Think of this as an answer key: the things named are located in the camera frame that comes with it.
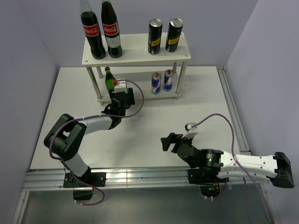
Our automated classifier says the green glass bottle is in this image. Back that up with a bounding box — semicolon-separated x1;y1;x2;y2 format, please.
105;67;117;91

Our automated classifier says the Red Bull can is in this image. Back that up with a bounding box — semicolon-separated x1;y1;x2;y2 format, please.
151;72;161;94
164;70;174;91

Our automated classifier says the dark gold-band beverage can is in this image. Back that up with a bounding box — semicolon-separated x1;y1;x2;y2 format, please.
165;18;183;52

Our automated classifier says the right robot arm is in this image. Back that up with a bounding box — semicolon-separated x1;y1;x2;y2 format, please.
161;133;294;189

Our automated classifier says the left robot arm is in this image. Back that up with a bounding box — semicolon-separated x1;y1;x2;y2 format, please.
44;88;135;188

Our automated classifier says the white two-tier shelf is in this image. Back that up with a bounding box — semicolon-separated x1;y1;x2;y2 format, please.
82;33;191;105

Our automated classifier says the right Coca-Cola glass bottle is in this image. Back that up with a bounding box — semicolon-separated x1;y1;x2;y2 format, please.
101;0;122;58

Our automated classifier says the coca-cola glass bottle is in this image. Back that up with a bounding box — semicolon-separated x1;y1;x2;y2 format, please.
80;0;106;60
101;0;122;58

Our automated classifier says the left Coca-Cola glass bottle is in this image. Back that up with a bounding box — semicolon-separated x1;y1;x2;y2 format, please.
80;0;106;60

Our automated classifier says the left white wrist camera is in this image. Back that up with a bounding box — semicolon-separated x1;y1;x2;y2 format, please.
113;80;128;93

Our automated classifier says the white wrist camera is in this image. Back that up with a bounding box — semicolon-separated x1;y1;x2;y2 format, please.
113;80;128;93
183;123;199;139

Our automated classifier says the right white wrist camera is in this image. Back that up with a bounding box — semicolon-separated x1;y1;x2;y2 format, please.
183;123;199;139

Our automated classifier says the aluminium frame rail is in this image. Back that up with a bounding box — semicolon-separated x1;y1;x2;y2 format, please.
11;66;281;224

